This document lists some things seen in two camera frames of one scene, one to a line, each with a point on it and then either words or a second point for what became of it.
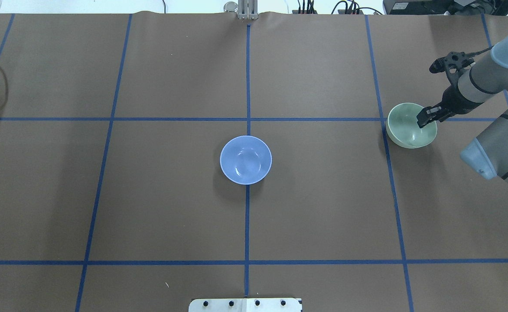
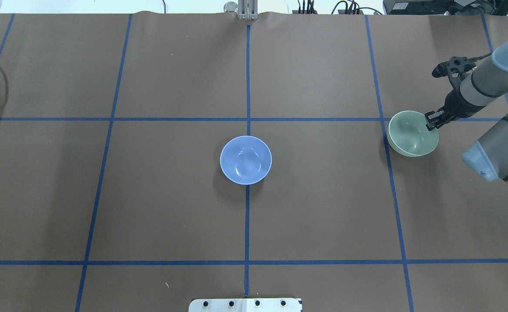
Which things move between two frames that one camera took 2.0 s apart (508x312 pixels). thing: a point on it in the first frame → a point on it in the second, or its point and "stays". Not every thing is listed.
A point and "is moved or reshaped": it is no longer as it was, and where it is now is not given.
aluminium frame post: [248, 9] stays
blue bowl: [246, 160] stays
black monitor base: [480, 7] stays
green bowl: [403, 128] is moved or reshaped
